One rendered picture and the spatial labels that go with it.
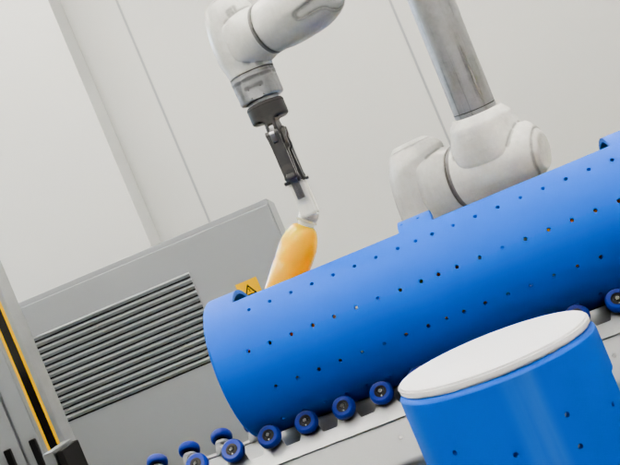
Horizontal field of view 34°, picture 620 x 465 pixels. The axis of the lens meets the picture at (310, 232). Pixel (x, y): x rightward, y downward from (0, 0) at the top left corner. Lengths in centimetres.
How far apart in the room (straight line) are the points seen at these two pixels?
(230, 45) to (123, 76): 286
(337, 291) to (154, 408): 172
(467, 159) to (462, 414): 112
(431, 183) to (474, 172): 11
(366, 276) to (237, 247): 159
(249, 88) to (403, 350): 57
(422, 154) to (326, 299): 68
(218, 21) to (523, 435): 102
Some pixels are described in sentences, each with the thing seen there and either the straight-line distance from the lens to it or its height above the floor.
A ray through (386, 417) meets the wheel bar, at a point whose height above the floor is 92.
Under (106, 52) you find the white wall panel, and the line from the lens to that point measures 482.
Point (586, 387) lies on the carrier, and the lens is 134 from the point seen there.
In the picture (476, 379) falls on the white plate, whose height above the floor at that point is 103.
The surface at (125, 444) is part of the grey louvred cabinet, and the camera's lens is 351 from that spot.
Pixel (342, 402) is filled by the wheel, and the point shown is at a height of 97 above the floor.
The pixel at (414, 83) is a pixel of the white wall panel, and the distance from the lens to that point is 471.
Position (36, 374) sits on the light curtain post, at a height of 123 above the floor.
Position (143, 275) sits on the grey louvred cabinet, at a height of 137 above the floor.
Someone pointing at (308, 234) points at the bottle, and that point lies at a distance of 193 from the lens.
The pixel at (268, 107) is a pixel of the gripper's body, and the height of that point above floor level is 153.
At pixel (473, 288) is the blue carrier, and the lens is 180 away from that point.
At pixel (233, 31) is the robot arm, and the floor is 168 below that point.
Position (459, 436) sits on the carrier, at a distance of 133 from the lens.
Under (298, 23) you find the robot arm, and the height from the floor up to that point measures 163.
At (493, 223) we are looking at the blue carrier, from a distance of 182.
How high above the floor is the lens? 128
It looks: level
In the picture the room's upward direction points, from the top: 23 degrees counter-clockwise
